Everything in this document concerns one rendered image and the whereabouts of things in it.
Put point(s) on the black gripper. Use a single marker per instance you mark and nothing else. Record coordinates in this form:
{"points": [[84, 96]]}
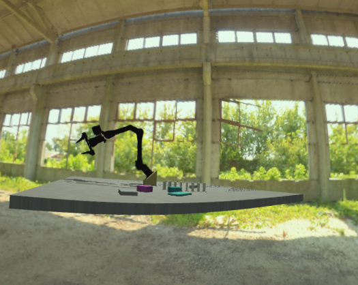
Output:
{"points": [[91, 141]]}

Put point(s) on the purple block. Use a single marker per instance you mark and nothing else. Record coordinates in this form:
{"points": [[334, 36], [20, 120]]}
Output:
{"points": [[144, 188]]}

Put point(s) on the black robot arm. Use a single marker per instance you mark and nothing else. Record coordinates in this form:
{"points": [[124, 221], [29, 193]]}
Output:
{"points": [[139, 133]]}

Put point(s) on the teal square block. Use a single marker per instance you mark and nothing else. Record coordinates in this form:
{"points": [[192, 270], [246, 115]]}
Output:
{"points": [[174, 189]]}

